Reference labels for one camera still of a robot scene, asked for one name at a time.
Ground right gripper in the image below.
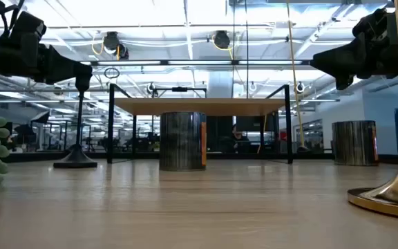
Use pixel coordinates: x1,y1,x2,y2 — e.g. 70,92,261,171
311,9,398,91

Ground black candlestick holder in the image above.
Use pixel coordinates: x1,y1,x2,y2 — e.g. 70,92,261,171
53,77,98,169

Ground metal can orange label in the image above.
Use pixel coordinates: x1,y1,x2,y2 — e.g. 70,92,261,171
331,120,380,167
159,111,208,172

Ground black studio light stand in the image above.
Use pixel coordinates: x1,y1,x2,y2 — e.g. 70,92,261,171
29,110,52,153

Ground black monitor screen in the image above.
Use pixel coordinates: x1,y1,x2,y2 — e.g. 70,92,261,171
236,116,276,132

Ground black overhead light bar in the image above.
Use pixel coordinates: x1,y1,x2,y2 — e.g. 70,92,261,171
81,59,311,66

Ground person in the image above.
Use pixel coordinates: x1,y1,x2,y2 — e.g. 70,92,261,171
231,124,252,153

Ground wooden riser shelf black legs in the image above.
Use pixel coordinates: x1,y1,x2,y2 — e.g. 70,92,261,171
106,83,294,165

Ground hanging black cable loop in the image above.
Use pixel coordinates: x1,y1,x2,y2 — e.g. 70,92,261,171
103,67,121,80

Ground yellow hanging cable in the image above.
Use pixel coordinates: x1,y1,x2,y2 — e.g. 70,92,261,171
286,0,310,153

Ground black ceiling cable reel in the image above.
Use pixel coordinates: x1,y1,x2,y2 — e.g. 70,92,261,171
102,30,130,61
212,30,231,50

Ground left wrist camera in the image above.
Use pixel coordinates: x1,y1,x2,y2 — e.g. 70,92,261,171
10,11,47,48

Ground black metal rig frame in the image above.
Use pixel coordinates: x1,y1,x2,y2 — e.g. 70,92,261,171
5,151,398,164

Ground black hanging cable with coil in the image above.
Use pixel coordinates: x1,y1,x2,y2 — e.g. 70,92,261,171
243,0,250,100

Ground distant black rig frame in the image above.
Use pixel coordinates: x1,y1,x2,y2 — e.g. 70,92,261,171
150,86,209,101

